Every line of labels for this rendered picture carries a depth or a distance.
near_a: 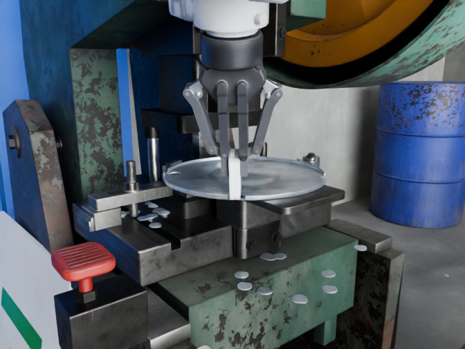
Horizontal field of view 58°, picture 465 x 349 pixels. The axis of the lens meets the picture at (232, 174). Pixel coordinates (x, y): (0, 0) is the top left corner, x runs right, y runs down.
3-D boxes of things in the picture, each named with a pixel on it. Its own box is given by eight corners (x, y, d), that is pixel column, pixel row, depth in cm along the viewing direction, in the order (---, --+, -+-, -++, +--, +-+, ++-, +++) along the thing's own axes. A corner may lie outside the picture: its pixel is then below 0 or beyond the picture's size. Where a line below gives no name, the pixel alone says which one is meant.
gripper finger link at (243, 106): (236, 72, 55) (248, 72, 55) (240, 147, 61) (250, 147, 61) (234, 83, 52) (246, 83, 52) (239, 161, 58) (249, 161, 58)
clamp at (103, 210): (177, 211, 80) (175, 158, 78) (89, 232, 70) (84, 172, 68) (161, 203, 85) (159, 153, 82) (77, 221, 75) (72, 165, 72)
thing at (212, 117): (267, 137, 85) (267, 109, 83) (181, 148, 73) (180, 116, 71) (219, 128, 97) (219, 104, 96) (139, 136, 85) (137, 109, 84)
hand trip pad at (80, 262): (123, 316, 50) (119, 257, 48) (72, 335, 46) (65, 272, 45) (101, 292, 55) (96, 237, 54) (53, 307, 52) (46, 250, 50)
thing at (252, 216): (343, 266, 70) (349, 188, 67) (283, 293, 62) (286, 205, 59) (246, 224, 89) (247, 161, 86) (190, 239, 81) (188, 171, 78)
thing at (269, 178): (318, 160, 89) (318, 157, 89) (337, 203, 61) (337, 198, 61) (183, 158, 92) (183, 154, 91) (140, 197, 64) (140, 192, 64)
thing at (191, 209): (266, 199, 88) (266, 184, 87) (183, 219, 76) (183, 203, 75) (219, 183, 100) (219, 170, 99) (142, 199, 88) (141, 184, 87)
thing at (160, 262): (331, 223, 91) (333, 196, 90) (140, 288, 64) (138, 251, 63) (243, 192, 114) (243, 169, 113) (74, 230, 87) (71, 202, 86)
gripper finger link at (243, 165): (239, 140, 59) (261, 140, 59) (240, 171, 62) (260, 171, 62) (239, 145, 58) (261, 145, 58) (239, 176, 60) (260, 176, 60)
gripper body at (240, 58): (191, 39, 47) (196, 115, 52) (267, 38, 47) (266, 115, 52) (200, 22, 54) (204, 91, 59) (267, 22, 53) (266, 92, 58)
